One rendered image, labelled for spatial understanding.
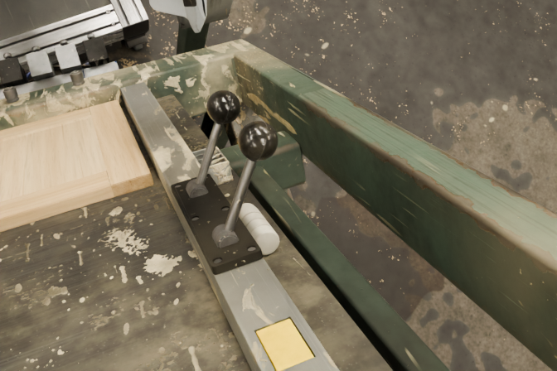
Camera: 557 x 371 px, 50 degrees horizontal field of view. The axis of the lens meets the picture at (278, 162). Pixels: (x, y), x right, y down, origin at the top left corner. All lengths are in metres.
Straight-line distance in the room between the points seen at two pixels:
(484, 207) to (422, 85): 1.86
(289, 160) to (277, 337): 0.54
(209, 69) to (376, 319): 0.77
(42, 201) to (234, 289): 0.40
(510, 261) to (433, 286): 1.74
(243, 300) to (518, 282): 0.24
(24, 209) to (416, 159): 0.52
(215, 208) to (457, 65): 1.97
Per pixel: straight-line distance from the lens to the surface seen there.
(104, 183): 0.86
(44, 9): 2.09
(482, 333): 2.39
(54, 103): 1.23
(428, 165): 0.67
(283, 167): 0.99
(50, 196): 0.88
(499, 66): 2.63
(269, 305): 0.51
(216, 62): 1.26
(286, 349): 0.47
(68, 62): 1.41
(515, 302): 0.59
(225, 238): 0.58
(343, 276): 0.68
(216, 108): 0.65
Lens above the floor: 2.07
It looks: 73 degrees down
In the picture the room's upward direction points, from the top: 45 degrees clockwise
